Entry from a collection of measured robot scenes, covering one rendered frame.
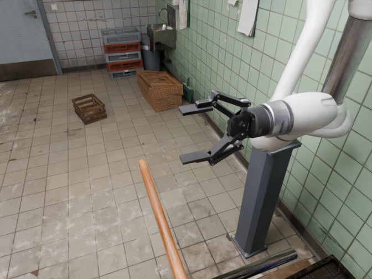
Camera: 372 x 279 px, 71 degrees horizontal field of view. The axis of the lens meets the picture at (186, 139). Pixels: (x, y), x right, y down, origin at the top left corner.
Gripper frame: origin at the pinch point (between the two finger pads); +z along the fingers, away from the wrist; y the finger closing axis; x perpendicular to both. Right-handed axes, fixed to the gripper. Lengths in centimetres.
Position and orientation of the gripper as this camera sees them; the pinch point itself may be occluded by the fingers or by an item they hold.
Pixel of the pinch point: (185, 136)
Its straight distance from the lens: 59.8
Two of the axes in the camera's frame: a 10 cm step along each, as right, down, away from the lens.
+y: 0.0, 8.1, 5.8
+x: -3.3, -5.5, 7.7
